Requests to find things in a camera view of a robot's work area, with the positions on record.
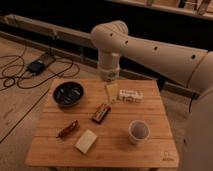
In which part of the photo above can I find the dark ceramic bowl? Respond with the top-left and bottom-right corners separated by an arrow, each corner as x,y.
53,81 -> 84,107

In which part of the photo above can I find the wooden floor rail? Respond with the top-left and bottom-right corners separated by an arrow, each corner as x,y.
0,13 -> 213,100

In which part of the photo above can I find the black floor cable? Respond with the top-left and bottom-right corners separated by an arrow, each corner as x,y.
0,44 -> 81,91

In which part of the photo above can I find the white sponge block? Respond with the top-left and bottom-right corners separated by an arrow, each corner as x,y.
75,129 -> 97,154

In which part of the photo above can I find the brown black eraser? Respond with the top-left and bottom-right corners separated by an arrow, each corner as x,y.
92,103 -> 111,124

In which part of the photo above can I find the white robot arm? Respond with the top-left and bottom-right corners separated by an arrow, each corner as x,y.
91,20 -> 213,171

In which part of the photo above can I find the black power adapter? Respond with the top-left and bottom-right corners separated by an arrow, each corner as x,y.
27,61 -> 45,74

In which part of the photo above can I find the wooden table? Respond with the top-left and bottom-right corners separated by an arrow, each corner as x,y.
25,79 -> 179,168

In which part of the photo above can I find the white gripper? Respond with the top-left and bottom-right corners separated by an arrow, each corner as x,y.
98,67 -> 120,103

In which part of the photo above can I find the white patterned box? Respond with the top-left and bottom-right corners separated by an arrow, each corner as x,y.
118,89 -> 143,103

